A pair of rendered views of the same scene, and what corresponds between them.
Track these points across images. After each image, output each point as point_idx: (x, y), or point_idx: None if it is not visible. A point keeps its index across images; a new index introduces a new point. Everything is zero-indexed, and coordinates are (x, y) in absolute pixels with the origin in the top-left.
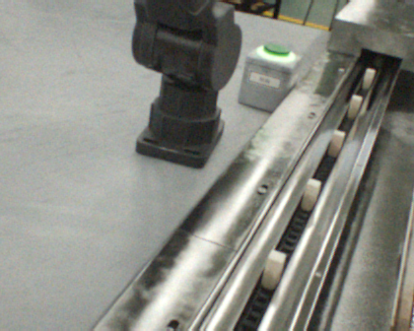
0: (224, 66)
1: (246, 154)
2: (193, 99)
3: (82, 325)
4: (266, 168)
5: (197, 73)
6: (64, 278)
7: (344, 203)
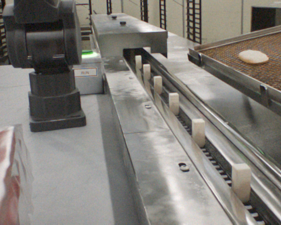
0: (79, 46)
1: (117, 98)
2: (62, 79)
3: (105, 212)
4: (137, 100)
5: (66, 52)
6: (61, 198)
7: (198, 98)
